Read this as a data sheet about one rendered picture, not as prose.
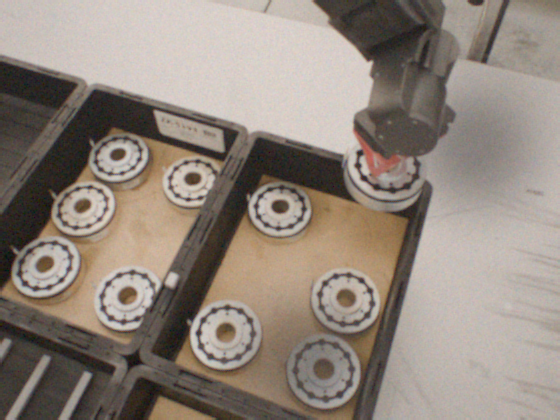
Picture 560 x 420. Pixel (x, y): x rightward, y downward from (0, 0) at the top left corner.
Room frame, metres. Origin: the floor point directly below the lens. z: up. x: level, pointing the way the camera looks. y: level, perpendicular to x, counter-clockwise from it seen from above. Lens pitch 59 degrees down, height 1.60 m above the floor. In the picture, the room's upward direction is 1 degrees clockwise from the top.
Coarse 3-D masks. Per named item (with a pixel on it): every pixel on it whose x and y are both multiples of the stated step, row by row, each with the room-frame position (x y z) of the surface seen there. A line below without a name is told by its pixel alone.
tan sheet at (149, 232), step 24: (168, 144) 0.59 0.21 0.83; (120, 192) 0.48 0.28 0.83; (144, 192) 0.49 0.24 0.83; (120, 216) 0.44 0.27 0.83; (144, 216) 0.44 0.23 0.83; (168, 216) 0.44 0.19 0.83; (120, 240) 0.39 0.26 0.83; (144, 240) 0.39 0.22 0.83; (168, 240) 0.39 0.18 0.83; (96, 264) 0.35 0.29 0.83; (120, 264) 0.35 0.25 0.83; (144, 264) 0.35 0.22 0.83; (168, 264) 0.35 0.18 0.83; (48, 312) 0.27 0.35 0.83; (72, 312) 0.27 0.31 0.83
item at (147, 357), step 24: (288, 144) 0.51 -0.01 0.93; (240, 168) 0.47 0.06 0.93; (432, 192) 0.43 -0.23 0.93; (216, 216) 0.38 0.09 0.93; (192, 264) 0.31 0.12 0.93; (408, 264) 0.31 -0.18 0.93; (168, 312) 0.24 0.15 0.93; (384, 336) 0.21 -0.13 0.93; (144, 360) 0.17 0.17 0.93; (168, 360) 0.17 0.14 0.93; (384, 360) 0.18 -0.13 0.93; (216, 384) 0.14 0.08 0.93; (264, 408) 0.12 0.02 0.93; (288, 408) 0.12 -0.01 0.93
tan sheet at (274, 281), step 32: (320, 192) 0.49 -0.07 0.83; (320, 224) 0.43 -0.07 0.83; (352, 224) 0.43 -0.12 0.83; (384, 224) 0.43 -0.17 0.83; (224, 256) 0.37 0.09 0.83; (256, 256) 0.37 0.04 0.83; (288, 256) 0.37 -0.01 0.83; (320, 256) 0.37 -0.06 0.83; (352, 256) 0.37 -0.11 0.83; (384, 256) 0.37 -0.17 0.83; (224, 288) 0.31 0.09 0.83; (256, 288) 0.31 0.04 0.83; (288, 288) 0.31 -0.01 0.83; (384, 288) 0.31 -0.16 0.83; (288, 320) 0.26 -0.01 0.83; (192, 352) 0.21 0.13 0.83; (288, 352) 0.21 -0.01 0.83; (256, 384) 0.17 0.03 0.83; (320, 416) 0.12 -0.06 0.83; (352, 416) 0.12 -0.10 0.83
